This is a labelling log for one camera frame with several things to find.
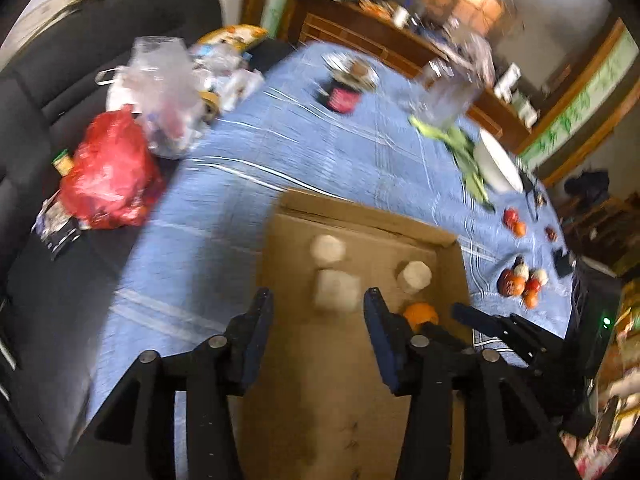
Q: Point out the black sofa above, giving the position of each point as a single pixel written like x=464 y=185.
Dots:
x=35 y=110

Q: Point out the clear plastic bag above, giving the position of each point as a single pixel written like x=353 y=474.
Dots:
x=160 y=95

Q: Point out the yellow green small box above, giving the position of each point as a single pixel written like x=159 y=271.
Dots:
x=62 y=163

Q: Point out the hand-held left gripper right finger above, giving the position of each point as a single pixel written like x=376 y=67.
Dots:
x=381 y=342

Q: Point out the clear glass pitcher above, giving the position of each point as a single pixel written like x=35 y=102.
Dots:
x=447 y=95

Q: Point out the dark red date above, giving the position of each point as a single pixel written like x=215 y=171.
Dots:
x=550 y=233

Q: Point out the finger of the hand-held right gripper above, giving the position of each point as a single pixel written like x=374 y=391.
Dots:
x=480 y=321
x=447 y=336

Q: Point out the white cylinder item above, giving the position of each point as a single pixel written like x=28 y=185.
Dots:
x=414 y=276

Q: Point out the white garlic bulb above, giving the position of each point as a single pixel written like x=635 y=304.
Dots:
x=540 y=276
x=521 y=270
x=327 y=249

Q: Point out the white plastic wrappers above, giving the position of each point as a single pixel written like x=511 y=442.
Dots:
x=227 y=80

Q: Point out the orange mandarin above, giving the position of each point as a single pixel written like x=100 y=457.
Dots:
x=520 y=229
x=530 y=300
x=420 y=314

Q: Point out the red plastic bag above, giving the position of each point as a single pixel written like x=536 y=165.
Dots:
x=107 y=170

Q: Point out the black printed packet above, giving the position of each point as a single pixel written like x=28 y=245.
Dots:
x=57 y=230

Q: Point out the blue checked tablecloth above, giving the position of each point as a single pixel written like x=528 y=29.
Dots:
x=300 y=150

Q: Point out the yellow snack packet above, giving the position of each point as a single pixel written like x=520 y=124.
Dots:
x=232 y=35

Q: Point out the large red fruit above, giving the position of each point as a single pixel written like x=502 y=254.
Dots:
x=510 y=284

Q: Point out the green bok choy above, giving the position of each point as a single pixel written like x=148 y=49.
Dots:
x=465 y=160

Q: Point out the red tomato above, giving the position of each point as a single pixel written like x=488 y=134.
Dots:
x=510 y=216
x=533 y=286

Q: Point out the white cube item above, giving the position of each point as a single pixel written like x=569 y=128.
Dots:
x=335 y=292

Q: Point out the wooden cabinet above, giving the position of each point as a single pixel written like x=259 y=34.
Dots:
x=360 y=25

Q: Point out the white bowl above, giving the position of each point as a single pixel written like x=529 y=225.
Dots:
x=497 y=165

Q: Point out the white cup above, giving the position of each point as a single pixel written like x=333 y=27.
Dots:
x=400 y=16

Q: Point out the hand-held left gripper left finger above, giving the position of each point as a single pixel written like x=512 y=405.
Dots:
x=260 y=332

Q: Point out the dark bag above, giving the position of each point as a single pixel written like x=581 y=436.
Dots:
x=587 y=183

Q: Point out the brown cardboard box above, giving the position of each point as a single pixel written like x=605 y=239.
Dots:
x=310 y=410

